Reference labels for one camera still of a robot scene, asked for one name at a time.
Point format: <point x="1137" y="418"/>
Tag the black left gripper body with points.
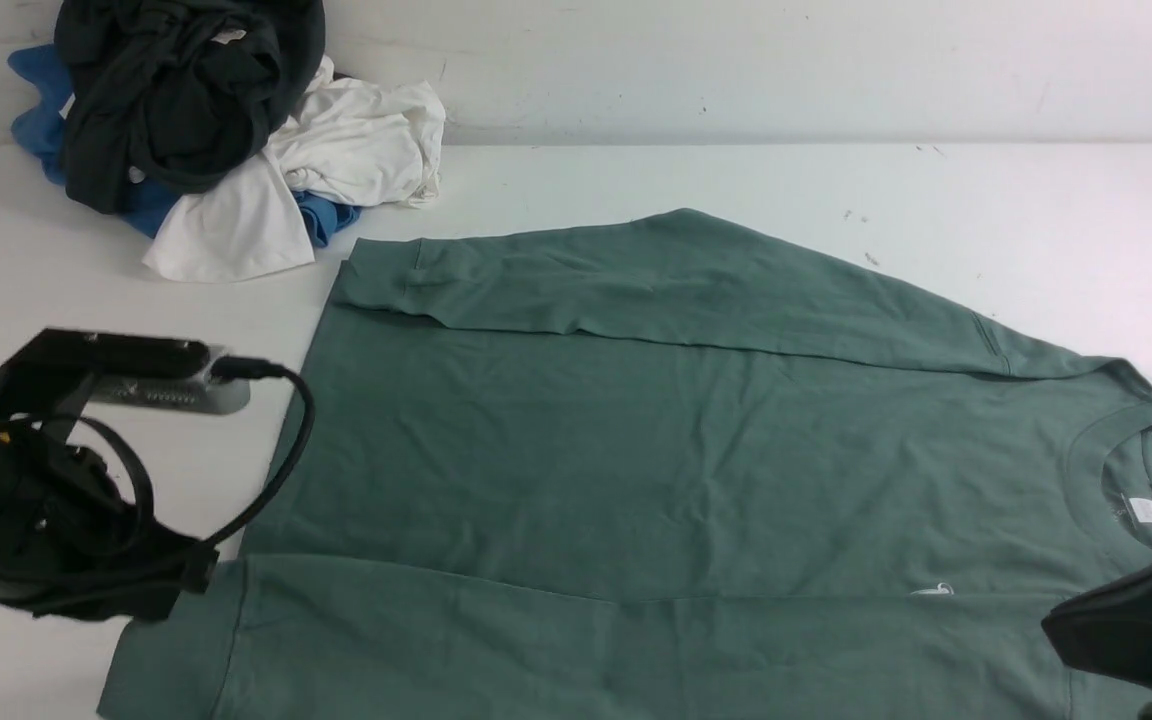
<point x="71" y="546"/>

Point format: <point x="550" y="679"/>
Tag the green long sleeve shirt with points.
<point x="667" y="469"/>

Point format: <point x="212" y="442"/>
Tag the blue crumpled garment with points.
<point x="40" y="132"/>

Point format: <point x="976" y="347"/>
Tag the black crumpled garment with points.
<point x="181" y="91"/>

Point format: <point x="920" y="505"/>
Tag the white crumpled garment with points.
<point x="348" y="144"/>

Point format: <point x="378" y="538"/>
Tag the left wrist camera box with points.
<point x="60" y="371"/>

